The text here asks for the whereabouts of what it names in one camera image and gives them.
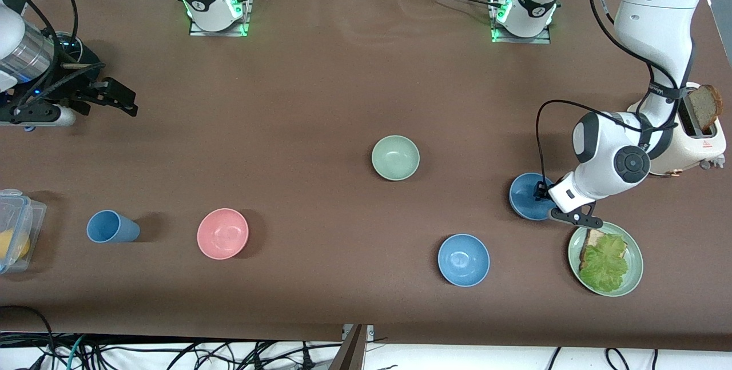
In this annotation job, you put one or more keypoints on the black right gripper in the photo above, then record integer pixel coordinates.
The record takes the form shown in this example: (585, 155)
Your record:
(67, 88)

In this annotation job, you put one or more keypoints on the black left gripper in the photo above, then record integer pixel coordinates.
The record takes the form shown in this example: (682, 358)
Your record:
(541, 191)

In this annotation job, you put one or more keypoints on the blue bowl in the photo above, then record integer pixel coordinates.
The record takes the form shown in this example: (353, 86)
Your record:
(463, 259)
(523, 201)

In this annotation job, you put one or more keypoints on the green bowl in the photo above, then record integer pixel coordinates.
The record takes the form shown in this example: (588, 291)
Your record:
(395, 157)

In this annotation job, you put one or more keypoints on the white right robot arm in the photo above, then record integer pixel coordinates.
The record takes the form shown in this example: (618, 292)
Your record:
(17, 44)

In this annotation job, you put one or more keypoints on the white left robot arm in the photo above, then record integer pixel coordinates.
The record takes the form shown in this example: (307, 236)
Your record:
(606, 158)

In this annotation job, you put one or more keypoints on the pink bowl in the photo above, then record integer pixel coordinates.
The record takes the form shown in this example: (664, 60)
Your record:
(223, 234)

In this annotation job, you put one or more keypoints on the bread slice under lettuce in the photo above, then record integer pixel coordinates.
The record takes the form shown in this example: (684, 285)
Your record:
(593, 238)

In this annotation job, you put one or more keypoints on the black pot with lid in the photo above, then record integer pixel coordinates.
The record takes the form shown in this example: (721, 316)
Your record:
(71, 47)

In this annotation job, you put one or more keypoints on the green lettuce leaf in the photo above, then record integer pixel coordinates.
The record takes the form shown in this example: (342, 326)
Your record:
(606, 264)

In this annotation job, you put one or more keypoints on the green plate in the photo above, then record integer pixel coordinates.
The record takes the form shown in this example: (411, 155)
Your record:
(635, 267)

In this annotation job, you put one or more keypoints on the blue cup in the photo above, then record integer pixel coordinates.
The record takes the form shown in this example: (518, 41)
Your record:
(111, 227)

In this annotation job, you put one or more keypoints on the clear container with blue lid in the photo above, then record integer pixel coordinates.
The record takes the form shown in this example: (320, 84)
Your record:
(35, 215)

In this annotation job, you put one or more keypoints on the cream toaster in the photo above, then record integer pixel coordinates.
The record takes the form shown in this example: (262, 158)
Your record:
(697, 152)

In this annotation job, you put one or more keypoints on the yellow fruit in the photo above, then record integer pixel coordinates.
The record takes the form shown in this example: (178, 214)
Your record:
(11, 244)

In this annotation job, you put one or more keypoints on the brown toast slice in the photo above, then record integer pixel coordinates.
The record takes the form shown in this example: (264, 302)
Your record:
(703, 108)

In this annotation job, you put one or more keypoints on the brown table cover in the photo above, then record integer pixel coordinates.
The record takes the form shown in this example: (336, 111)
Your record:
(343, 84)

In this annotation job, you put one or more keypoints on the dark metal pole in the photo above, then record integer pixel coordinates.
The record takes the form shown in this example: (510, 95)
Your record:
(351, 353)

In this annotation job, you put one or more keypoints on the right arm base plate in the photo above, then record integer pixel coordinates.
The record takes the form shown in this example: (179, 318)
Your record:
(217, 33)

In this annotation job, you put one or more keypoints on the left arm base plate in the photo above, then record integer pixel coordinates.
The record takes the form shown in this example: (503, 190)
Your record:
(520, 40)

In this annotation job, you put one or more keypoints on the grey metal bracket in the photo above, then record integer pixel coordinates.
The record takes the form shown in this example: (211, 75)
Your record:
(370, 331)

